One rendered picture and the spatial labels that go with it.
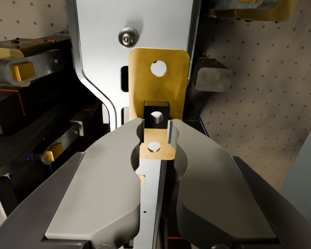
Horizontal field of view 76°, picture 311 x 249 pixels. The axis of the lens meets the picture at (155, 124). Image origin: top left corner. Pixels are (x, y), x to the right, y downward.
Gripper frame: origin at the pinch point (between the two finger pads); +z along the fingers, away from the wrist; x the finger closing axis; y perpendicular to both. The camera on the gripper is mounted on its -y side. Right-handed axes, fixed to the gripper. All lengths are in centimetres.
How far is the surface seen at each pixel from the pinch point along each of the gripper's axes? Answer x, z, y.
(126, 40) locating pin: -4.4, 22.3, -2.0
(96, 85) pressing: -11.1, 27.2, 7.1
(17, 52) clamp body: -20.3, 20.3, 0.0
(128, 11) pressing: -4.4, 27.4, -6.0
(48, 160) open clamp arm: -18.4, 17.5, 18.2
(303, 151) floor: 135, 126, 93
